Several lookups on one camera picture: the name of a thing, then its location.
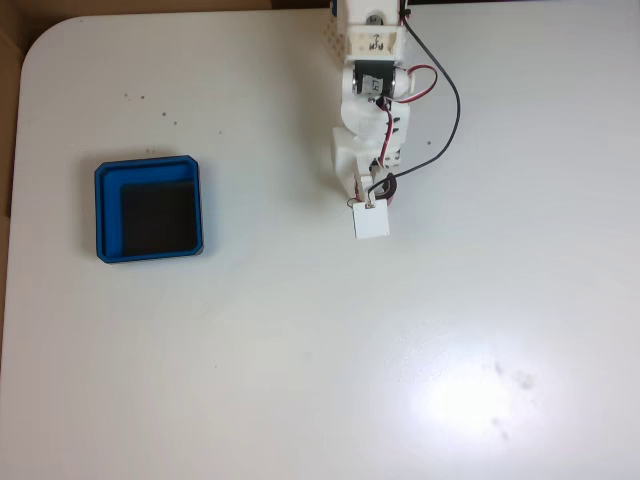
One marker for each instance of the red tape roll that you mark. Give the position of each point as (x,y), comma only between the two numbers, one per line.
(393,189)

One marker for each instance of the blue square plastic box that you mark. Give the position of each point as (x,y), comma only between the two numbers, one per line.
(107,240)

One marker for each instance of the blue clamp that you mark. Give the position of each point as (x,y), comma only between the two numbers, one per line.
(334,6)

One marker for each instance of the black foam pad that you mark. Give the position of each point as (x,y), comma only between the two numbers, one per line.
(160,220)

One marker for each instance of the white square camera box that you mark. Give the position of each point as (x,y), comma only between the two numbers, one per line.
(371,220)

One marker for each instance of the white perforated base plate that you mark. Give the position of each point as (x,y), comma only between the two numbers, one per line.
(334,40)

